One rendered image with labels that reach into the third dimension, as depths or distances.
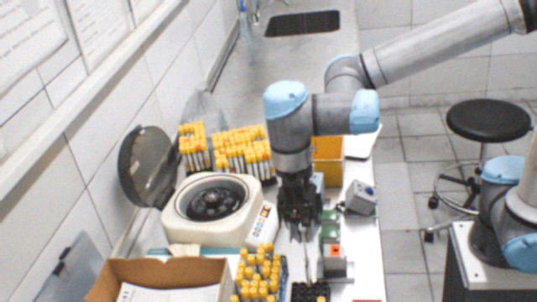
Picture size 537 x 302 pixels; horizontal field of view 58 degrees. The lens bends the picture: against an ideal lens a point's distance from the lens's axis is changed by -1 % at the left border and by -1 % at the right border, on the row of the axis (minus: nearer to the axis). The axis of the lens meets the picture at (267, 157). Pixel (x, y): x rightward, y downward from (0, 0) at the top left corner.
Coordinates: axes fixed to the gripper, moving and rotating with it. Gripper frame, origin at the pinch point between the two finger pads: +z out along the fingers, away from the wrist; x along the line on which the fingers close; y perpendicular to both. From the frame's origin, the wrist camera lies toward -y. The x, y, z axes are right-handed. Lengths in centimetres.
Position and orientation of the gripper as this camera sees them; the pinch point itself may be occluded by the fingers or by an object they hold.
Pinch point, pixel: (303, 235)
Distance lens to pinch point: 104.2
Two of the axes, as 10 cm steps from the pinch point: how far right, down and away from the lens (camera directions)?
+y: -1.0, 5.6, -8.2
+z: 1.3, 8.3, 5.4
